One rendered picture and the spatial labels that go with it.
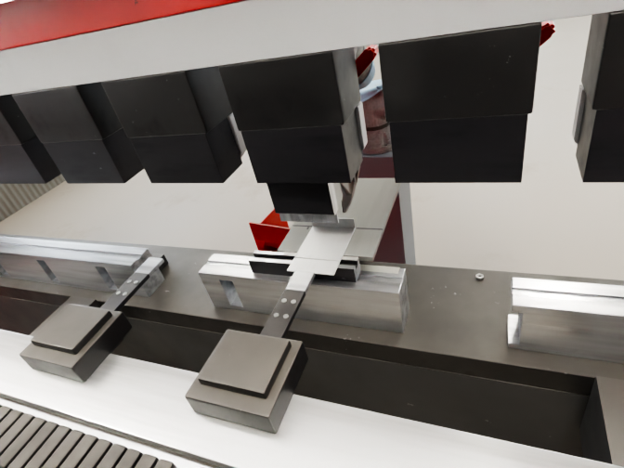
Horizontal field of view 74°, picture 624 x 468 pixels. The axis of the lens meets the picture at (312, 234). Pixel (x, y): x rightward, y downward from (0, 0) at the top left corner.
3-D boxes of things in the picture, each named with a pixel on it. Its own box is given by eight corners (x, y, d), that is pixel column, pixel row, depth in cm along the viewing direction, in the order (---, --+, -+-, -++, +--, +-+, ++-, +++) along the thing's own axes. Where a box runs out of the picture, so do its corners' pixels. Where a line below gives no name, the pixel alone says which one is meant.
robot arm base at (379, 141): (363, 137, 164) (359, 113, 158) (401, 136, 157) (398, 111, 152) (351, 155, 153) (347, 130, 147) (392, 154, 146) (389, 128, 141)
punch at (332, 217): (340, 219, 65) (330, 165, 60) (336, 227, 64) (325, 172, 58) (283, 217, 69) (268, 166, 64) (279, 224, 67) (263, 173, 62)
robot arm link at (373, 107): (361, 115, 156) (357, 79, 148) (397, 112, 151) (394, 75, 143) (353, 128, 147) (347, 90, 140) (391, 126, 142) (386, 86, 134)
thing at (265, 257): (360, 270, 71) (358, 257, 69) (356, 282, 69) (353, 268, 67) (259, 262, 79) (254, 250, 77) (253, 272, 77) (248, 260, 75)
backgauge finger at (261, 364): (341, 282, 67) (335, 259, 64) (277, 435, 48) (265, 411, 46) (276, 277, 72) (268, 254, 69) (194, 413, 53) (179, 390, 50)
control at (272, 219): (345, 248, 127) (335, 199, 117) (321, 283, 117) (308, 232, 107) (292, 240, 137) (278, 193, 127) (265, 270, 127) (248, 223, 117)
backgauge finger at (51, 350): (184, 267, 80) (174, 247, 77) (84, 383, 61) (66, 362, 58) (137, 263, 85) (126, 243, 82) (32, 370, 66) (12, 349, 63)
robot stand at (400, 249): (381, 279, 209) (360, 136, 165) (417, 283, 202) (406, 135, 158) (371, 305, 196) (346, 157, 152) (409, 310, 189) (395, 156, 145)
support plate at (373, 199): (402, 181, 88) (401, 177, 87) (373, 262, 69) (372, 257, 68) (323, 182, 95) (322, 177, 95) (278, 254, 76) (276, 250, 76)
